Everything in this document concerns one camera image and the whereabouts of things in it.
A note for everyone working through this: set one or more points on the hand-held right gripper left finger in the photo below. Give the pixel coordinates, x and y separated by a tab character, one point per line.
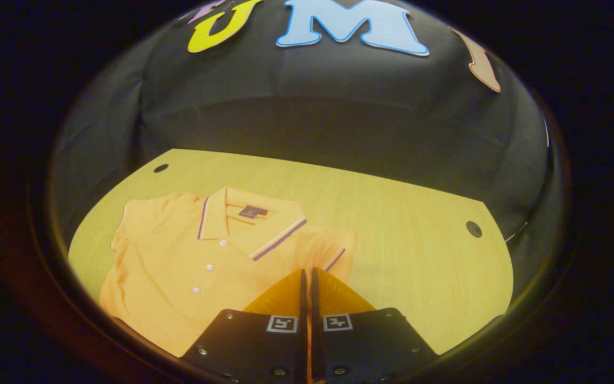
256	352

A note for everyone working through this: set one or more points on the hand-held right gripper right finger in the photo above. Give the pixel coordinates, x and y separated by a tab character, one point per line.
360	349

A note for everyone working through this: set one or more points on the black backdrop cloth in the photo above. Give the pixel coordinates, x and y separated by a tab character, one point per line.
307	106

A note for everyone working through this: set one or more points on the orange T-shirt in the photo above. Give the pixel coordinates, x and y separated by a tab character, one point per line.
179	277

